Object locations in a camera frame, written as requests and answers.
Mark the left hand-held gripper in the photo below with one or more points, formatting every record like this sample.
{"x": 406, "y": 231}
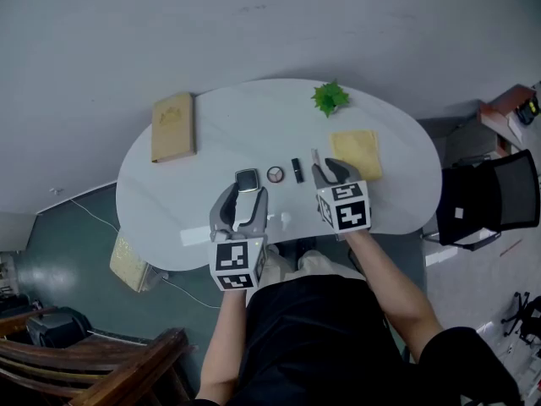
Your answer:
{"x": 236, "y": 258}

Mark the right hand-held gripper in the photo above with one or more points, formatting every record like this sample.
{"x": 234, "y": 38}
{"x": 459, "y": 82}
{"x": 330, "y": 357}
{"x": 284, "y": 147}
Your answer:
{"x": 346, "y": 207}

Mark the black makeup lipstick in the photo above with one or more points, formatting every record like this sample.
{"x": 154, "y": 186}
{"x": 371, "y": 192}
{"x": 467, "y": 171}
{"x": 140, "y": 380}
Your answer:
{"x": 297, "y": 170}

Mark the person's left forearm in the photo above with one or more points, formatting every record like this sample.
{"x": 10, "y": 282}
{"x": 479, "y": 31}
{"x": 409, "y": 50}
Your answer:
{"x": 222, "y": 345}

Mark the person's right forearm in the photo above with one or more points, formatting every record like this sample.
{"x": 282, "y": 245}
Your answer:
{"x": 397, "y": 298}

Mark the yellow cloth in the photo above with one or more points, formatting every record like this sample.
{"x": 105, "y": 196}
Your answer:
{"x": 357, "y": 150}

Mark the green artificial plant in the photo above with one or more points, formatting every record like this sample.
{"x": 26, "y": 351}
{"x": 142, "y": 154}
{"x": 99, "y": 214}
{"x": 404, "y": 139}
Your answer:
{"x": 330, "y": 97}

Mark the person's beige trousers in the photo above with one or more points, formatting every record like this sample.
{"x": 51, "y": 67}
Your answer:
{"x": 313, "y": 264}

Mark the tan hardcover book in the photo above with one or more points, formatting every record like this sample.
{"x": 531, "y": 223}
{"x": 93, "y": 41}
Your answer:
{"x": 173, "y": 127}

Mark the black mesh office chair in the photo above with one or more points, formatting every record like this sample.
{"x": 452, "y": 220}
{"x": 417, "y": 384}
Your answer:
{"x": 482, "y": 201}

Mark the person's black shirt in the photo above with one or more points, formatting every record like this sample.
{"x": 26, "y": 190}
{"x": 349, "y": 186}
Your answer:
{"x": 321, "y": 353}

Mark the red-brown wooden shelf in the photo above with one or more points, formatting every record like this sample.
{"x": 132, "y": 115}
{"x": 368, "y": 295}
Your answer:
{"x": 501, "y": 114}

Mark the yellow and black tool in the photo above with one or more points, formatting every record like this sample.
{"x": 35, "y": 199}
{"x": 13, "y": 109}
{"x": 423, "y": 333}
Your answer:
{"x": 528, "y": 110}

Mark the dark wooden chair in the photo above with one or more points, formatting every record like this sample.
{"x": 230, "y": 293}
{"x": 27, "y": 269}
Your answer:
{"x": 105, "y": 370}

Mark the black bag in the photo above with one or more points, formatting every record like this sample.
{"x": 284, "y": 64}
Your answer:
{"x": 57, "y": 326}

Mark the black chair base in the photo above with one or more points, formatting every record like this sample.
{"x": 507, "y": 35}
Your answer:
{"x": 524, "y": 317}

